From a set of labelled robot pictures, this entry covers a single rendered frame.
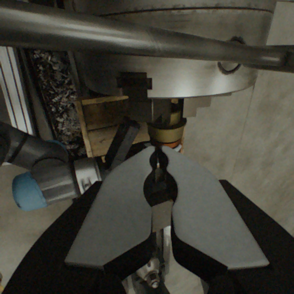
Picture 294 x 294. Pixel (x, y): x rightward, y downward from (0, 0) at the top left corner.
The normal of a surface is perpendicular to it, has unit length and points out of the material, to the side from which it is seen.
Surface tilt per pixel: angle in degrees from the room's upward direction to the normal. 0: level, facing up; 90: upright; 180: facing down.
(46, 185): 38
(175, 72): 26
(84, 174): 42
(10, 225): 0
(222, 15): 7
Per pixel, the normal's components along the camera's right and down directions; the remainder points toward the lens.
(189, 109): 0.15, 0.49
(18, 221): 0.39, 0.45
